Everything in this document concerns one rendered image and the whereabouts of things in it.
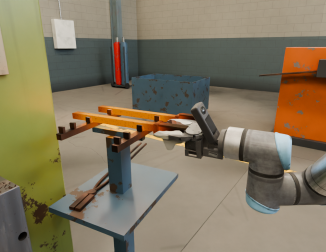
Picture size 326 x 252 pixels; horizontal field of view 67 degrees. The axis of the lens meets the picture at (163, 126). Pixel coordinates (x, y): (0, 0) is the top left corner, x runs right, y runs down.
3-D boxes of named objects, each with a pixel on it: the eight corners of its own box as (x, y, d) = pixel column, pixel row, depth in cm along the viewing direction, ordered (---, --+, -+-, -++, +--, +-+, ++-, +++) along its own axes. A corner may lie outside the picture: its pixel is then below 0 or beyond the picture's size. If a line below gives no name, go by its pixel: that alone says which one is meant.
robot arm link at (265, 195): (293, 216, 66) (300, 175, 63) (250, 217, 66) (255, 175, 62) (276, 197, 75) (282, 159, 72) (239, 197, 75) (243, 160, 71)
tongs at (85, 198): (140, 143, 135) (139, 141, 135) (147, 144, 134) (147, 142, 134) (69, 209, 81) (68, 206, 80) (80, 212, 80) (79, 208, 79)
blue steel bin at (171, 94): (207, 114, 482) (210, 77, 460) (191, 125, 415) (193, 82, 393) (154, 107, 538) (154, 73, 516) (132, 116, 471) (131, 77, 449)
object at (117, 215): (178, 177, 104) (178, 173, 104) (124, 241, 70) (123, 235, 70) (119, 163, 117) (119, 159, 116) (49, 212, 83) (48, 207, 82)
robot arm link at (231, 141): (239, 138, 63) (246, 122, 71) (220, 135, 65) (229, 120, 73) (237, 167, 67) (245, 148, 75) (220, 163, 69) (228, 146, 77)
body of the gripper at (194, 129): (182, 155, 75) (221, 163, 70) (180, 130, 72) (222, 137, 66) (191, 143, 81) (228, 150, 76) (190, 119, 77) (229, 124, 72)
